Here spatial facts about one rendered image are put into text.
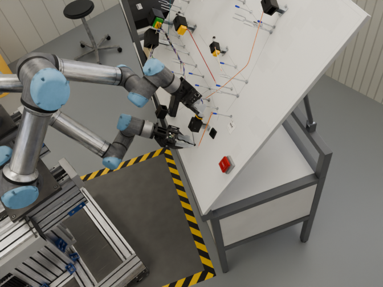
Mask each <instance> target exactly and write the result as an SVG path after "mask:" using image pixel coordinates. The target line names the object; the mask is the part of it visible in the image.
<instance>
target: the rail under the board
mask: <svg viewBox="0 0 383 287"><path fill-rule="evenodd" d="M154 95H155V98H156V100H157V103H158V105H159V104H160V102H159V99H158V97H157V94H156V92H155V93H154ZM164 121H165V124H166V127H167V126H168V122H167V120H166V118H164ZM175 150H176V153H177V156H178V159H179V160H180V164H181V166H182V169H183V171H184V174H185V177H186V180H187V182H188V185H189V187H190V190H191V193H192V195H193V198H194V201H195V203H196V205H197V208H198V211H199V214H200V216H201V219H202V221H203V222H205V221H207V220H210V219H212V218H213V212H212V210H210V211H209V212H208V213H207V214H206V215H203V213H202V211H201V208H200V206H199V203H198V200H197V197H196V195H195V192H194V190H193V187H192V184H191V182H190V179H189V177H188V174H187V172H186V169H185V166H184V164H183V161H182V159H181V156H180V154H179V151H178V149H175Z"/></svg>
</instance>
